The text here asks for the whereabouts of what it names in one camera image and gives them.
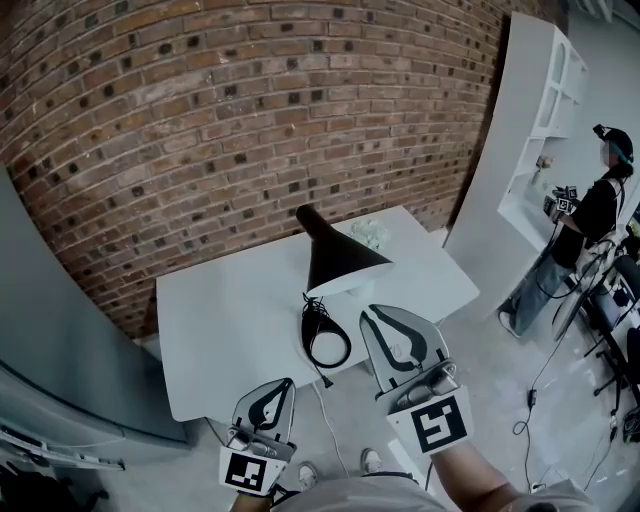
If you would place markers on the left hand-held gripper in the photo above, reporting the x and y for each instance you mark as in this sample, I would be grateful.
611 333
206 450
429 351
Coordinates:
245 470

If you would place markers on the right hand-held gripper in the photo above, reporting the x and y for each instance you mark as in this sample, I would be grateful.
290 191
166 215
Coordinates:
440 422

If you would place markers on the black desk lamp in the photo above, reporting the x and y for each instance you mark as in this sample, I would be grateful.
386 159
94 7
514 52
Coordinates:
345 255

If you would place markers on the person's right forearm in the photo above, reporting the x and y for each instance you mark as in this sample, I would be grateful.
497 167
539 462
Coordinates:
470 475

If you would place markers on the person's left white shoe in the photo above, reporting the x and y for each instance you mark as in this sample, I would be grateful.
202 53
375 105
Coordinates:
307 475

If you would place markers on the person's white shoe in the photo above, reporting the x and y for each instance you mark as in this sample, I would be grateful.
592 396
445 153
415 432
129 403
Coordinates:
371 460
307 475

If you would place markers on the white table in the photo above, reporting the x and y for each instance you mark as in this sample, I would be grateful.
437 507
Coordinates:
225 325

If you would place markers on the person's right white shoe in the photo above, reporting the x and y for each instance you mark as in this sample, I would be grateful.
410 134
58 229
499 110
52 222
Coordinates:
371 460

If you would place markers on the white flower bunch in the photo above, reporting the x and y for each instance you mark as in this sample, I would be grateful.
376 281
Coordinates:
369 233

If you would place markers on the person's grey clothing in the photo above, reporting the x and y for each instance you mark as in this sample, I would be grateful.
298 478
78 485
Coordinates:
375 497

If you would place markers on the black metal stand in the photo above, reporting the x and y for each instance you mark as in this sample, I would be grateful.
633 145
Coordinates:
607 320

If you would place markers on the grey cabinet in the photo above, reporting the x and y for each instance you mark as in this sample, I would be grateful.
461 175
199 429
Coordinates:
60 325

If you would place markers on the white shelf cabinet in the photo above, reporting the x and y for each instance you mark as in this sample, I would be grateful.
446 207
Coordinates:
500 150

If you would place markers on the small vase with flowers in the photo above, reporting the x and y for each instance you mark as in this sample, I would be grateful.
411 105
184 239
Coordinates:
542 170

